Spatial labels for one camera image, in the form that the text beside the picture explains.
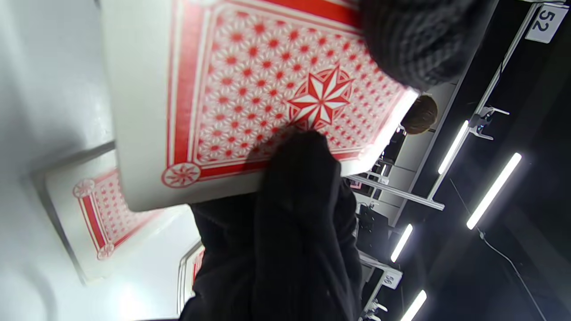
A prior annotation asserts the person's left hand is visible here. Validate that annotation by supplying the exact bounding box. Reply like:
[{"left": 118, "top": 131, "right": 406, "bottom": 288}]
[{"left": 178, "top": 0, "right": 491, "bottom": 321}]

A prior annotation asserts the dealt red-backed cards pile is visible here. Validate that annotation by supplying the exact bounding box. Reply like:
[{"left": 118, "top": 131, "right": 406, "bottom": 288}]
[
  {"left": 176, "top": 243, "right": 206, "bottom": 315},
  {"left": 45, "top": 149, "right": 197, "bottom": 284}
]

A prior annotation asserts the deck of red playing cards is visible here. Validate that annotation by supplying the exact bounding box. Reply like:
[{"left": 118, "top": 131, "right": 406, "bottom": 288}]
[{"left": 100, "top": 0, "right": 420, "bottom": 212}]

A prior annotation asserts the white hanging sign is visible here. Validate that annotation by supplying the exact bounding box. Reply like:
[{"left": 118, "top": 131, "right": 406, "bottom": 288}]
[
  {"left": 381, "top": 270, "right": 403, "bottom": 290},
  {"left": 525, "top": 2, "right": 569, "bottom": 44}
]

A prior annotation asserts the ceiling light strip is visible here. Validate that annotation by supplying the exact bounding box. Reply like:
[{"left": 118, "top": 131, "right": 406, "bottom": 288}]
[
  {"left": 466, "top": 152, "right": 522, "bottom": 230},
  {"left": 390, "top": 224, "right": 414, "bottom": 263},
  {"left": 437, "top": 120, "right": 470, "bottom": 175},
  {"left": 399, "top": 290, "right": 427, "bottom": 321}
]

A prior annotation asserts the white metal frame rail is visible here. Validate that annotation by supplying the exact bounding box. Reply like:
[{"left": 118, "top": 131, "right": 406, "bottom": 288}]
[{"left": 346, "top": 174, "right": 446, "bottom": 211}]

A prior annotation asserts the white ceiling bracket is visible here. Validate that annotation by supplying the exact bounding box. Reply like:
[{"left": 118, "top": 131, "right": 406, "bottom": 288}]
[{"left": 468, "top": 106, "right": 510, "bottom": 141}]

